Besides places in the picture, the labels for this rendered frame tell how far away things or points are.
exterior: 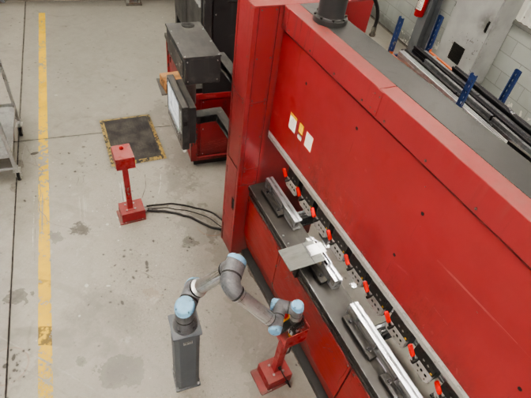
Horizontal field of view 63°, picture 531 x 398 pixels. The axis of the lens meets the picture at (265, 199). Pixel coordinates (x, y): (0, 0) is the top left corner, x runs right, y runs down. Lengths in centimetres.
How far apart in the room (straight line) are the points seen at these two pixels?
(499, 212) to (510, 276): 25
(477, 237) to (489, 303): 27
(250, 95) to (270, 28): 46
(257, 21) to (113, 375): 263
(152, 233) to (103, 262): 52
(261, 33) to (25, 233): 288
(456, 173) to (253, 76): 155
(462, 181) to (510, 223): 23
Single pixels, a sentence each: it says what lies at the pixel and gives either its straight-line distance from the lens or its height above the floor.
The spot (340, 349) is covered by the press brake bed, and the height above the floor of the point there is 76.
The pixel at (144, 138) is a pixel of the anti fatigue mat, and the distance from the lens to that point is 538.
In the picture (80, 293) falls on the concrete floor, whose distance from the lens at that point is 402.
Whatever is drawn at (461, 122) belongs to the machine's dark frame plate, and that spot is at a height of 230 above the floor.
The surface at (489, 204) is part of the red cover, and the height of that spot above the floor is 224.
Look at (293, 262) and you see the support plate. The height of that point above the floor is 100.
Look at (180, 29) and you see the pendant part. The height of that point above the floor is 195.
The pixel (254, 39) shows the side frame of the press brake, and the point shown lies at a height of 210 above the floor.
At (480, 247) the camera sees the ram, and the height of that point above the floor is 205.
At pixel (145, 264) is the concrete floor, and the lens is 409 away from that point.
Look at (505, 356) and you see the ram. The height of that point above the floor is 176.
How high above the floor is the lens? 326
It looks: 44 degrees down
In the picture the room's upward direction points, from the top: 9 degrees clockwise
